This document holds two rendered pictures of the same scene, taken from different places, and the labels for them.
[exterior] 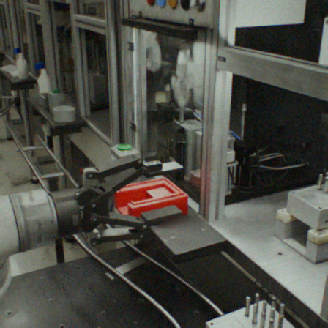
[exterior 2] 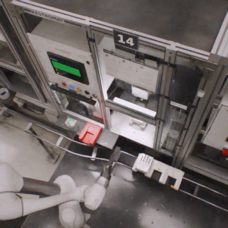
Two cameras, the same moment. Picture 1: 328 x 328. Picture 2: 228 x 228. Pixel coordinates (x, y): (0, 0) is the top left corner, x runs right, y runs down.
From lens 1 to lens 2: 1.47 m
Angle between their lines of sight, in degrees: 43
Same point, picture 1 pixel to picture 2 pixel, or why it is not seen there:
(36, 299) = (70, 172)
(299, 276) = (142, 138)
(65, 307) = (80, 169)
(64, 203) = (108, 176)
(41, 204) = (106, 181)
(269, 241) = (129, 128)
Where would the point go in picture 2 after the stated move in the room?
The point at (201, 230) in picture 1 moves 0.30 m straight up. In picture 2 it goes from (110, 135) to (107, 117)
